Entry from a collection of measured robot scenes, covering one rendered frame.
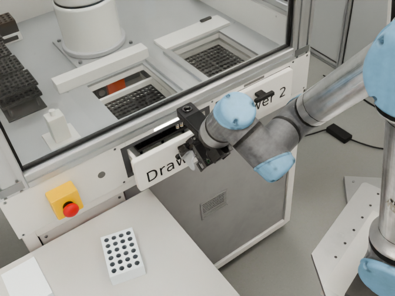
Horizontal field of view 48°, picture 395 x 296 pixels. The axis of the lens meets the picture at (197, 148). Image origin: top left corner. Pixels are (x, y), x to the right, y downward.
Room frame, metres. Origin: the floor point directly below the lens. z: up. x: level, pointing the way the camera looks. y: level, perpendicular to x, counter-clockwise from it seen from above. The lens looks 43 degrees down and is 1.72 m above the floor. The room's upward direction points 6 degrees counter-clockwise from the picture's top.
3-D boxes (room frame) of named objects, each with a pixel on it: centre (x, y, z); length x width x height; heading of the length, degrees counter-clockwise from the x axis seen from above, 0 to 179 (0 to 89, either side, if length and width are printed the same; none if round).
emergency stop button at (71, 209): (0.73, 0.33, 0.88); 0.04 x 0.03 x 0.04; 121
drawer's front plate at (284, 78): (1.11, -0.20, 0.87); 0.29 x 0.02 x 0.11; 121
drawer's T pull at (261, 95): (1.08, -0.21, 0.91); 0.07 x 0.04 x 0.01; 121
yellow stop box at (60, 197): (0.76, 0.35, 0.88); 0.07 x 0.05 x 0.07; 121
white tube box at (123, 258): (0.65, 0.21, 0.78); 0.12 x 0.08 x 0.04; 15
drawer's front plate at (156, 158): (0.90, 0.05, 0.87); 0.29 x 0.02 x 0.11; 121
